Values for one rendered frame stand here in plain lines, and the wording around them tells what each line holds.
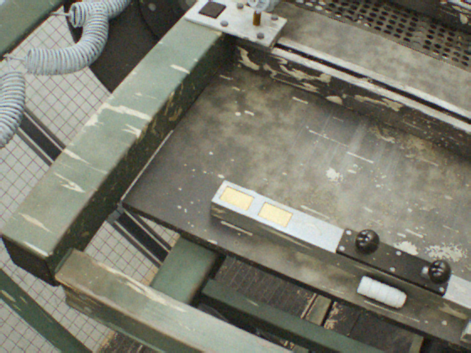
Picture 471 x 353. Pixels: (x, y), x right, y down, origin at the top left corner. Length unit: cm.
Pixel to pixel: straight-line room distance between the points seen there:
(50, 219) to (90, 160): 13
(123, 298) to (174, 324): 9
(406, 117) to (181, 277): 54
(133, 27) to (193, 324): 99
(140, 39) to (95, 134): 67
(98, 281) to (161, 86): 38
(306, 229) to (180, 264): 22
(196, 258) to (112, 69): 70
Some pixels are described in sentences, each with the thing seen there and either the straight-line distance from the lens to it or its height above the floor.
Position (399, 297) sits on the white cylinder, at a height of 137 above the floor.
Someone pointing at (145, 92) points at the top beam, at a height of 183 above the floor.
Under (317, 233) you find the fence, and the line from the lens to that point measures 98.
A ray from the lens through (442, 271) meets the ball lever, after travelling 86.
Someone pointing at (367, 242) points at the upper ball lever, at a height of 151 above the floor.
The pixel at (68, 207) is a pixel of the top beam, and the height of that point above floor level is 182.
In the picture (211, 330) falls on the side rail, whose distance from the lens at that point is 87.
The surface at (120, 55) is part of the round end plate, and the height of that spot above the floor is 189.
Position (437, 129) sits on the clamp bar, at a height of 140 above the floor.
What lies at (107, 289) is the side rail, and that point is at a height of 170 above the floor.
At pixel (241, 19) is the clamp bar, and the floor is 179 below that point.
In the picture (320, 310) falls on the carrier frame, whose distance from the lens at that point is 212.
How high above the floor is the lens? 197
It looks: 19 degrees down
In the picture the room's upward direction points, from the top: 44 degrees counter-clockwise
